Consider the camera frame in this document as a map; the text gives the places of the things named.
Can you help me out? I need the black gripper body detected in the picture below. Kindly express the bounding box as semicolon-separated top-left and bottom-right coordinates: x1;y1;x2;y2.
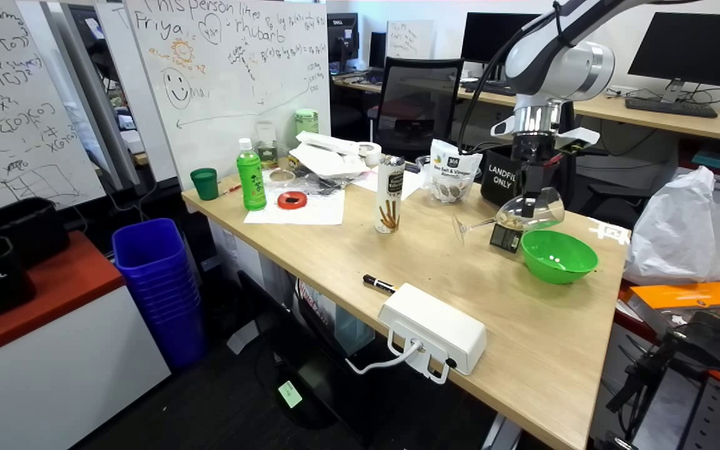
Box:
513;130;566;199

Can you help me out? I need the green plastic bowl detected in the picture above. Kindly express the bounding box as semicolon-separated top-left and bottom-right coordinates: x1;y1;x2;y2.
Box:
518;226;603;288

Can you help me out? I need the clear plastic bowl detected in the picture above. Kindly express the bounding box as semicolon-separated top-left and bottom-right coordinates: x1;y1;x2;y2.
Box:
423;171;475;206

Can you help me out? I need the dark green cup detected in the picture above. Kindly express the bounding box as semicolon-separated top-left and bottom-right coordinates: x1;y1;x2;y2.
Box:
187;165;222;201

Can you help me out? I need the black landfill bin with trash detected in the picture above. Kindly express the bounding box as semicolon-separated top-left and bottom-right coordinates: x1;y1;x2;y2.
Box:
478;148;537;210

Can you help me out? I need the crumpled clear plastic bag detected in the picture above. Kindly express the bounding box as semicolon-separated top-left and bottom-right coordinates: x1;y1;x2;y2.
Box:
425;138;486;206

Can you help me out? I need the white power box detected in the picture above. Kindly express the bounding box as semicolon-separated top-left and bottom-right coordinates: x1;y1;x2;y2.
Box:
378;279;490;388

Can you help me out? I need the tall clear canister black label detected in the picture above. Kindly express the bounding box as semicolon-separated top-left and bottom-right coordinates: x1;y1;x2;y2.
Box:
372;155;408;238

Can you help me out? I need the black mesh office chair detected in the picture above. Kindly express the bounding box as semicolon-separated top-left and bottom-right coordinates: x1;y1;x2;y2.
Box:
372;55;465;161

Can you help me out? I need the medium black monitor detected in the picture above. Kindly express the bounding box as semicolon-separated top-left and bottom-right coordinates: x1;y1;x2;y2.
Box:
461;10;542;64

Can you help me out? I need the black yellow marker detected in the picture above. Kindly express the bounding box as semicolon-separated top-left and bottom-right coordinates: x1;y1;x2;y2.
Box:
360;271;397;295

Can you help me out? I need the black desktop keyboard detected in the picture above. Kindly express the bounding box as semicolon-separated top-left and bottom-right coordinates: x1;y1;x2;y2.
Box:
623;89;720;120

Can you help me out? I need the white plastic bag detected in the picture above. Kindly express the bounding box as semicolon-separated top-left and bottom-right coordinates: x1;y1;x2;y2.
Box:
623;161;720;284

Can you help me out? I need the wooden office desk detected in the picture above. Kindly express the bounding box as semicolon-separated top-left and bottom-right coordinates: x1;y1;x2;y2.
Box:
331;71;720;148

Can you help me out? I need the small whiteboard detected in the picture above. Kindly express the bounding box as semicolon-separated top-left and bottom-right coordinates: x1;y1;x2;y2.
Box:
386;18;437;59

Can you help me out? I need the orange book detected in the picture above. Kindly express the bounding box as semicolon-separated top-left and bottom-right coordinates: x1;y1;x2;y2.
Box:
625;278;720;314

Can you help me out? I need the white paper sheet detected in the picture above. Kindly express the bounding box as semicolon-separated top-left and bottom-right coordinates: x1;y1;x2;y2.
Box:
243;183;348;230

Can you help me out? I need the black metal stand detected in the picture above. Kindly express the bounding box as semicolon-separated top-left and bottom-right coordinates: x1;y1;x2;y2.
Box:
606;331;720;450

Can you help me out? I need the large black monitor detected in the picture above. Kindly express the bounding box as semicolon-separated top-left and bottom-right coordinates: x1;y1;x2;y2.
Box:
625;10;720;106

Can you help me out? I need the white papers pile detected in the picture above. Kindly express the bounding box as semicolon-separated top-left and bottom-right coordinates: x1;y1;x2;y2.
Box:
287;130;370;183

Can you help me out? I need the light green container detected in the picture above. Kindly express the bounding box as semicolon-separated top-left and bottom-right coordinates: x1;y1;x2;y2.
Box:
290;106;323;153

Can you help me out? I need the clear glass jar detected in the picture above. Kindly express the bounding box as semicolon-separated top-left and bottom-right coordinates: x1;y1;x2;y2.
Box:
255;120;283;170

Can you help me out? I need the green plastic bottle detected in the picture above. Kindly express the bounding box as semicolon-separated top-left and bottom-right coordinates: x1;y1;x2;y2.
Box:
236;135;271;213

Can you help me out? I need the whiteboard with sun drawing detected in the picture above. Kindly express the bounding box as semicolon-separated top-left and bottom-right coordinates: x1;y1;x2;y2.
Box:
122;0;332;195

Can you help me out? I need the blue bin stack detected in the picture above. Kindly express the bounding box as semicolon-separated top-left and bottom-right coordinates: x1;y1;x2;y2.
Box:
110;216;211;375

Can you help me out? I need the white cabinet with red top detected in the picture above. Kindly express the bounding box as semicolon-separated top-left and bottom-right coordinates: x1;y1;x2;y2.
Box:
0;226;175;450

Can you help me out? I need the whiteboard with dense writing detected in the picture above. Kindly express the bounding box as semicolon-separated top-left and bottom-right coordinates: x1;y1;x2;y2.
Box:
0;0;110;226

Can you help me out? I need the white power cable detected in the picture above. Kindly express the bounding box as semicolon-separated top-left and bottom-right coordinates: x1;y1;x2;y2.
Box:
342;335;425;380

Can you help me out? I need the red ring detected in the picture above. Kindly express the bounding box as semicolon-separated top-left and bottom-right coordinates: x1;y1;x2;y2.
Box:
276;186;310;213

